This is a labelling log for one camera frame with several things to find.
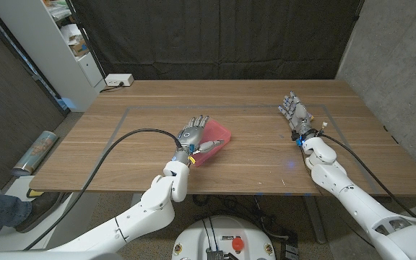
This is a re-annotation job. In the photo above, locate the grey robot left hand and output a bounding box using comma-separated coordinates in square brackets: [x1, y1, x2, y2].
[176, 114, 226, 160]

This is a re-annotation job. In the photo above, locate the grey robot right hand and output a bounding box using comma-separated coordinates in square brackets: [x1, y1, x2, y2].
[278, 90, 314, 134]

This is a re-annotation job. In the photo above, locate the pink plastic pencil case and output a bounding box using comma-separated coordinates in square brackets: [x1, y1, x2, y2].
[189, 118, 232, 168]

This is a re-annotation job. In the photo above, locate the white robot base torso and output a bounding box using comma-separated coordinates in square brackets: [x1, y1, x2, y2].
[171, 215, 277, 260]

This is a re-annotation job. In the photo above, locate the white power strip box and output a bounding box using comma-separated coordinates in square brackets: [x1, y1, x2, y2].
[104, 73, 135, 87]

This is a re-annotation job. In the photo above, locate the black fabric backdrop curtain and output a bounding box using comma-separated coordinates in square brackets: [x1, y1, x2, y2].
[69, 0, 364, 81]

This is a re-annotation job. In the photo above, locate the grey metal table leg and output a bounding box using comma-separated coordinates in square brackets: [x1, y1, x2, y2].
[303, 196, 327, 245]

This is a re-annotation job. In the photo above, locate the black power brick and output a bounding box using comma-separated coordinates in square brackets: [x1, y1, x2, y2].
[279, 241, 300, 260]

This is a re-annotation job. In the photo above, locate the black backdrop stand pole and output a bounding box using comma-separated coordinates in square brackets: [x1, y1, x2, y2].
[65, 0, 107, 79]

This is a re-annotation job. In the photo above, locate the cardboard box on shelf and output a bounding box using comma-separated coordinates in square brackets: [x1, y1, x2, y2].
[69, 38, 90, 57]

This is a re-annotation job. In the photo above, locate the white shelf cabinet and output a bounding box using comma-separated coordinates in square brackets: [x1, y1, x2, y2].
[0, 0, 107, 113]

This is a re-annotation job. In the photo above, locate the dark person shoe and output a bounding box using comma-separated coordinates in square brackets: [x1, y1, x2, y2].
[14, 191, 63, 234]

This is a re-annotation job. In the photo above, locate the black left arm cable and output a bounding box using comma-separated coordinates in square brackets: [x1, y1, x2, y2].
[22, 127, 183, 251]

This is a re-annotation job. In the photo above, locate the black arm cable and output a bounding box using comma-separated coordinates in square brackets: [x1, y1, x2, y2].
[318, 132, 416, 219]
[22, 127, 183, 251]

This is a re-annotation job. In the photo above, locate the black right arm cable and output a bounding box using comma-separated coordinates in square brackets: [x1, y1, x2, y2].
[318, 132, 416, 219]

